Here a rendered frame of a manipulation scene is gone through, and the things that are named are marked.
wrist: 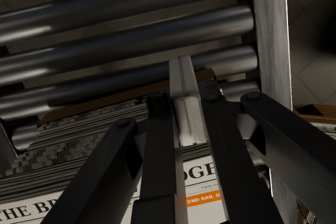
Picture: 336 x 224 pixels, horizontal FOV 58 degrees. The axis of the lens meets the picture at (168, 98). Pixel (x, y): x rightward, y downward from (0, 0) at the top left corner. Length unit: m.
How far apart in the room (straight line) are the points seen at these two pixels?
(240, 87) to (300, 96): 1.00
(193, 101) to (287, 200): 0.55
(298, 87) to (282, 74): 0.97
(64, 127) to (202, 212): 0.25
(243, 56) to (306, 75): 1.00
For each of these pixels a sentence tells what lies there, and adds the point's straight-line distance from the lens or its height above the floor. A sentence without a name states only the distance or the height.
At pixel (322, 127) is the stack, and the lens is 1.37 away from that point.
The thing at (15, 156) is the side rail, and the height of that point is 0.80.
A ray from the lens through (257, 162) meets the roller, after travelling 0.60.
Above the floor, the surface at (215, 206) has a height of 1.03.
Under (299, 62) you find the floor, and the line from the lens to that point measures 1.45.
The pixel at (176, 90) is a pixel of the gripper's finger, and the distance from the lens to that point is 0.16.
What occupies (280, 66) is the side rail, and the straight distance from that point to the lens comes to 0.52.
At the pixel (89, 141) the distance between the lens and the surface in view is 0.40.
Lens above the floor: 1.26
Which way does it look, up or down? 66 degrees down
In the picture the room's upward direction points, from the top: 179 degrees clockwise
